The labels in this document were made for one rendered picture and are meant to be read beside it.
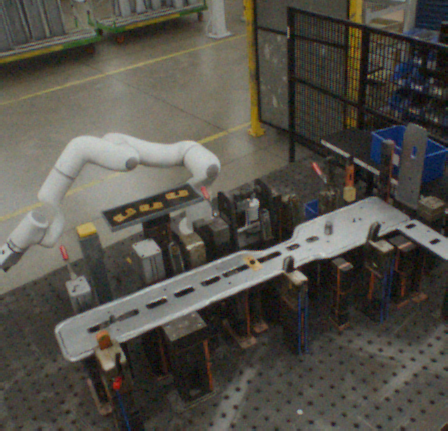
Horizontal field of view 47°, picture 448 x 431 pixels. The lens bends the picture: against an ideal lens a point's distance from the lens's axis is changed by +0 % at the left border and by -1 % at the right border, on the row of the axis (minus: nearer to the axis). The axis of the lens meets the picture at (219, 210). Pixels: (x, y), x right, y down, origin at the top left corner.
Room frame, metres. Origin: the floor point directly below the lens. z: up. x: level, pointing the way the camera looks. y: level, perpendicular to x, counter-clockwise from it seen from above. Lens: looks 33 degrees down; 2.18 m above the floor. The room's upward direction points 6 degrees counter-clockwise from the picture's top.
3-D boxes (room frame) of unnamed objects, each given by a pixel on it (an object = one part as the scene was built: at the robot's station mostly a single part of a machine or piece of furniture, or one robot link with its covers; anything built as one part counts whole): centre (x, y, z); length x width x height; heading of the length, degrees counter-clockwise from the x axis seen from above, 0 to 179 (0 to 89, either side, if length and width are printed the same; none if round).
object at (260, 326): (1.48, -0.10, 0.84); 0.13 x 0.05 x 0.29; 25
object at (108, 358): (1.05, 0.35, 0.88); 0.15 x 0.11 x 0.36; 25
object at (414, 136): (1.77, -0.77, 1.17); 0.12 x 0.01 x 0.34; 25
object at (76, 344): (1.45, -0.09, 1.00); 1.38 x 0.22 x 0.02; 115
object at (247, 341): (1.43, -0.03, 0.84); 0.17 x 0.06 x 0.29; 25
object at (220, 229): (1.63, 0.01, 0.89); 0.13 x 0.11 x 0.38; 25
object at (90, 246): (1.56, 0.48, 0.92); 0.08 x 0.08 x 0.44; 25
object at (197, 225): (1.62, 0.08, 0.90); 0.05 x 0.05 x 0.40; 25
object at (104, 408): (1.20, 0.47, 0.84); 0.18 x 0.06 x 0.29; 25
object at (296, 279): (1.33, -0.23, 0.87); 0.12 x 0.09 x 0.35; 25
